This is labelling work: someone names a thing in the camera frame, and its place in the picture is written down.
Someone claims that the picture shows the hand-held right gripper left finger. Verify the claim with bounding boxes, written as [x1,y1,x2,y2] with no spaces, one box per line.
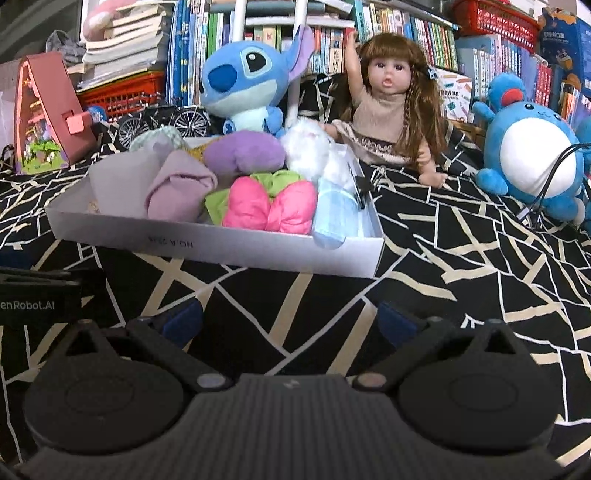
[55,298,234,393]

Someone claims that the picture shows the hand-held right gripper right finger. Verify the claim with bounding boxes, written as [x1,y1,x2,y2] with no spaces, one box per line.
[352,301,529,393]

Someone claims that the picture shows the white cardboard box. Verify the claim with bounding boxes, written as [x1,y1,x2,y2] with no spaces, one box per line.
[45,134,385,279]

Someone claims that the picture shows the blue face mask pack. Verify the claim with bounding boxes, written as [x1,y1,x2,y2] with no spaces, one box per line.
[311,178,377,250]

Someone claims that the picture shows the pink towel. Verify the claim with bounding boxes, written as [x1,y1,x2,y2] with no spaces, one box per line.
[145,150,219,221]

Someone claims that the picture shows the pink and green plush bow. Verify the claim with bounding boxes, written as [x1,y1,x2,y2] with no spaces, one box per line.
[204,170,319,236]

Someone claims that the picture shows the yellow sequined plush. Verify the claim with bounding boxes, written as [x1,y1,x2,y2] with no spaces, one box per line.
[185,138,218,162]

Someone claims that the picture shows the purple fluffy plush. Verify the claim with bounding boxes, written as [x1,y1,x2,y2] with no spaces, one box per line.
[203,130,286,178]

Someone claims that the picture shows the green and white knitted cloth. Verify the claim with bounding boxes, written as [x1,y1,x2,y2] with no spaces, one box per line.
[129,126,190,153]

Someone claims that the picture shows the white fluffy plush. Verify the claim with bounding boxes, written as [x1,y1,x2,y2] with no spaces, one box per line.
[281,117,356,190]

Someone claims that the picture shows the black patterned blanket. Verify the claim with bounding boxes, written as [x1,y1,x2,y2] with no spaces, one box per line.
[0,74,591,467]

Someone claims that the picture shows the black clip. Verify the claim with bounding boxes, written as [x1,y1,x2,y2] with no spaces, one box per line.
[346,161,375,208]

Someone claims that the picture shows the black miniature bicycle model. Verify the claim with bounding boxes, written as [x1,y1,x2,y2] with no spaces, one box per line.
[116,95,211,149]

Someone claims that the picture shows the pink triangular dollhouse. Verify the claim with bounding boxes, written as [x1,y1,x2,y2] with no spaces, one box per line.
[13,51,98,175]

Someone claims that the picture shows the wooden box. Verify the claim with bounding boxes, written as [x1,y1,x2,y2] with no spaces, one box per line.
[455,120,485,151]

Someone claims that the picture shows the brown-haired baby doll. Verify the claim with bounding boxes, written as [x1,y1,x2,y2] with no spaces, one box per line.
[318,31,451,190]

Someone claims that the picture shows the round blue mouse plush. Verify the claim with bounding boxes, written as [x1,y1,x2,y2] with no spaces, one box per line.
[472,73,591,220]

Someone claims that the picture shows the red plastic basket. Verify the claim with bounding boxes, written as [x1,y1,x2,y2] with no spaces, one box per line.
[76,71,167,123]
[451,0,541,54]

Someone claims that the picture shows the white printed label box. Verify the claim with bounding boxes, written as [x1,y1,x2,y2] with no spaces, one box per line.
[434,67,476,123]

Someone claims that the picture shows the grey cloth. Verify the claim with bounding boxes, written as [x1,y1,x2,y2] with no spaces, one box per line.
[45,30,88,68]

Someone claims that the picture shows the blue alien plush toy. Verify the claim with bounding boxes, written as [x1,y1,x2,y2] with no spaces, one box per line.
[199,25,315,138]

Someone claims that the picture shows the row of standing books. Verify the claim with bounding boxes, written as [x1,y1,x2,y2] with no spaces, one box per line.
[166,0,591,130]

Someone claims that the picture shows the stack of lying books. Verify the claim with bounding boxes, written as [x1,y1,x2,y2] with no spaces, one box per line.
[76,2,171,90]

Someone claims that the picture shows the pink and white plush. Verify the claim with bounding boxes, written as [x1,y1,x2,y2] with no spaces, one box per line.
[82,0,139,41]

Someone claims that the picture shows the pile of flat notebooks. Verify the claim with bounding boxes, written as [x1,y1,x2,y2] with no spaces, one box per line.
[210,0,356,28]

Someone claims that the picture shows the blue printed carton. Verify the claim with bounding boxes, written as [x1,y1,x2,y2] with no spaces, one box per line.
[538,7,591,100]

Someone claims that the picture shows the black cables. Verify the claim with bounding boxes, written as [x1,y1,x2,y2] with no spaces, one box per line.
[517,143,591,229]

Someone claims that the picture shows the white plastic pipe frame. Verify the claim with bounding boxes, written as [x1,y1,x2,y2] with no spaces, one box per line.
[231,0,309,130]

